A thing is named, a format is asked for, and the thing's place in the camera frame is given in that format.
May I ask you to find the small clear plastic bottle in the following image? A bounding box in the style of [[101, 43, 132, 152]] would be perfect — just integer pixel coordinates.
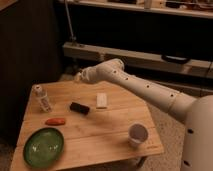
[[34, 85, 52, 112]]

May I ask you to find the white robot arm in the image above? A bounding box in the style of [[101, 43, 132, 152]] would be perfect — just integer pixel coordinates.
[[77, 58, 213, 171]]

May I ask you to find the black rectangular block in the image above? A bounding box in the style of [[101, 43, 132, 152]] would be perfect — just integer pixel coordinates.
[[70, 102, 90, 115]]

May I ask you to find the white rectangular block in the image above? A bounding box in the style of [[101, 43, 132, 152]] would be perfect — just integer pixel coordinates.
[[96, 93, 107, 109]]

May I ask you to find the metal pole stand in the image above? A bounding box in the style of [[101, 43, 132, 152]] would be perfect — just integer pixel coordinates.
[[64, 0, 77, 45]]

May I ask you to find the wooden table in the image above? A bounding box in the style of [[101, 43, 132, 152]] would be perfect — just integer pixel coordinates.
[[10, 81, 164, 171]]

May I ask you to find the orange carrot toy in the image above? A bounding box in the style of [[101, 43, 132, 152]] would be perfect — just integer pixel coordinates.
[[45, 118, 66, 126]]

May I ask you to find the green glass plate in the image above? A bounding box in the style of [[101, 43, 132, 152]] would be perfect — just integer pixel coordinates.
[[23, 127, 64, 169]]

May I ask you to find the white paper cup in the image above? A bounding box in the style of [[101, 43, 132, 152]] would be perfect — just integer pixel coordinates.
[[128, 124, 148, 148]]

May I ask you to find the upper cluttered shelf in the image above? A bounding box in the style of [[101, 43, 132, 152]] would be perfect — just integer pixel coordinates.
[[59, 0, 213, 19]]

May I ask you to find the black handle on bench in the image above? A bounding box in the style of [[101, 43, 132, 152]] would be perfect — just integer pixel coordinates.
[[161, 55, 191, 64]]

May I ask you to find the long grey bench rail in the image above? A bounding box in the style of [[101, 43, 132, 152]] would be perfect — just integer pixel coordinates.
[[63, 42, 213, 79]]

